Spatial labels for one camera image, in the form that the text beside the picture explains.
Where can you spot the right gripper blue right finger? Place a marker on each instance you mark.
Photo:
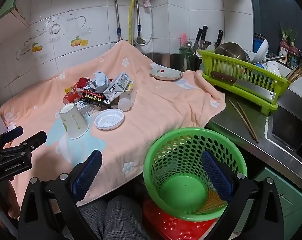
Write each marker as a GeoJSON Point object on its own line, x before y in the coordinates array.
{"type": "Point", "coordinates": [219, 174]}

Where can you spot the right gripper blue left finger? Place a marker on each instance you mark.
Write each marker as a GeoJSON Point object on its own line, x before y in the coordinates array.
{"type": "Point", "coordinates": [84, 174]}

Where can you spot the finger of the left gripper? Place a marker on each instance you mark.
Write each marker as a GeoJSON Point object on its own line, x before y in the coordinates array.
{"type": "Point", "coordinates": [34, 142]}
{"type": "Point", "coordinates": [12, 134]}

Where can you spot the white paper cup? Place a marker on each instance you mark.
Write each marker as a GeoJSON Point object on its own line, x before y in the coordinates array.
{"type": "Point", "coordinates": [73, 122]}

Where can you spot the white plastic cup lid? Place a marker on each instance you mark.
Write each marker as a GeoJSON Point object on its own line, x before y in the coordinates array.
{"type": "Point", "coordinates": [109, 119]}

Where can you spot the black glue box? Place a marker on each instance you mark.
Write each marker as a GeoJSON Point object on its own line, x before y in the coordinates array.
{"type": "Point", "coordinates": [97, 99]}

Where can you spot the clear square plastic bottle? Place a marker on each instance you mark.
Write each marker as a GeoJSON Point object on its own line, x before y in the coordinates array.
{"type": "Point", "coordinates": [127, 98]}

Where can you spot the white milk carton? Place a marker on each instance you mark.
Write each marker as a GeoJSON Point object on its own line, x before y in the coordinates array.
{"type": "Point", "coordinates": [117, 86]}

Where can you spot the white paper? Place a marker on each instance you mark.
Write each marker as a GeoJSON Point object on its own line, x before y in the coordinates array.
{"type": "Point", "coordinates": [99, 83]}

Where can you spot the red snack can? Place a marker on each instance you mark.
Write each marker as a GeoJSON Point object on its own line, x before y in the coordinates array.
{"type": "Point", "coordinates": [74, 93]}

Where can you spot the person left hand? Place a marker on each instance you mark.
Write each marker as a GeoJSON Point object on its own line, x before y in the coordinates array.
{"type": "Point", "coordinates": [8, 194]}

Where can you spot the green plastic waste basket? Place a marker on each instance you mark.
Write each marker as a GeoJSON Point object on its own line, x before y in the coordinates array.
{"type": "Point", "coordinates": [175, 178]}

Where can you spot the brown chopstick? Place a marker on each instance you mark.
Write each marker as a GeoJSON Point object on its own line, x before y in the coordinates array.
{"type": "Point", "coordinates": [236, 108]}
{"type": "Point", "coordinates": [247, 123]}

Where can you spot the red plastic stool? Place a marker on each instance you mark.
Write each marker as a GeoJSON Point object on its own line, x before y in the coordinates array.
{"type": "Point", "coordinates": [160, 225]}

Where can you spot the peach flower towel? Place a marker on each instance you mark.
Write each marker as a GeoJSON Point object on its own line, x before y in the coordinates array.
{"type": "Point", "coordinates": [159, 107]}

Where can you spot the teal cabinet drawer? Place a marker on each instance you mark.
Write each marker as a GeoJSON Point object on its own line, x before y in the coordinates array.
{"type": "Point", "coordinates": [291, 202]}

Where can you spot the steel sink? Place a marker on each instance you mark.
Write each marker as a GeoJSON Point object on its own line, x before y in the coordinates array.
{"type": "Point", "coordinates": [286, 123]}

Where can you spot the green dish rack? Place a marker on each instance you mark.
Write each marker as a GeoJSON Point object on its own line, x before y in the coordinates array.
{"type": "Point", "coordinates": [247, 72]}

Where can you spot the dark utensil holder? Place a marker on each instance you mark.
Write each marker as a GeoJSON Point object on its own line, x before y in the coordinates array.
{"type": "Point", "coordinates": [190, 59]}

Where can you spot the white ceramic saucer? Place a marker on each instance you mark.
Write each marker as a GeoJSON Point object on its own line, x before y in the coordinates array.
{"type": "Point", "coordinates": [164, 73]}

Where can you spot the steel bowl in rack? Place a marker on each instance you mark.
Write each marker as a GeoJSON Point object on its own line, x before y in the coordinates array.
{"type": "Point", "coordinates": [232, 50]}

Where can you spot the cleaver with wooden handle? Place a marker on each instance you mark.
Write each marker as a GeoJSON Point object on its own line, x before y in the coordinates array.
{"type": "Point", "coordinates": [244, 85]}

